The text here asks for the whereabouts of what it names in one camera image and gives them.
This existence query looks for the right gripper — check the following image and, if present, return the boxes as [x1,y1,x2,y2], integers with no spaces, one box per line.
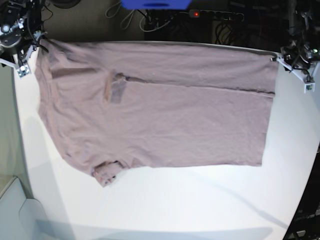
[0,23,47,73]

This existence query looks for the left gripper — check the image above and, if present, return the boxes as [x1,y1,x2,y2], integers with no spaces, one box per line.
[270,44,320,91]

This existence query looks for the mauve t-shirt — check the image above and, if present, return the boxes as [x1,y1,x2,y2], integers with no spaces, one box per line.
[35,40,278,186]

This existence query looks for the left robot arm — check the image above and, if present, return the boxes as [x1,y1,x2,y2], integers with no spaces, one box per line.
[270,0,320,93]

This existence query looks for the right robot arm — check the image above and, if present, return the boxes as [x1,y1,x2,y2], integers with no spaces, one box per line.
[0,0,47,78]

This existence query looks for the blue box overhead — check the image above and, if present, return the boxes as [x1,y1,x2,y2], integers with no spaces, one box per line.
[120,0,191,10]

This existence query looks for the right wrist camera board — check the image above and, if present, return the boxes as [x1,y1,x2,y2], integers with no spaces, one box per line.
[16,64,31,78]

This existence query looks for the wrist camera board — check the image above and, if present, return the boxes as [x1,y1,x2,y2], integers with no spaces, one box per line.
[304,82,316,93]
[16,64,31,78]

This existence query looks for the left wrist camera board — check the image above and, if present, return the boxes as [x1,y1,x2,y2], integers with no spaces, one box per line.
[304,82,316,93]

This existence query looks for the power strip with red switch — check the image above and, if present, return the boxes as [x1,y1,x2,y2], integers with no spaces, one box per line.
[188,9,245,22]

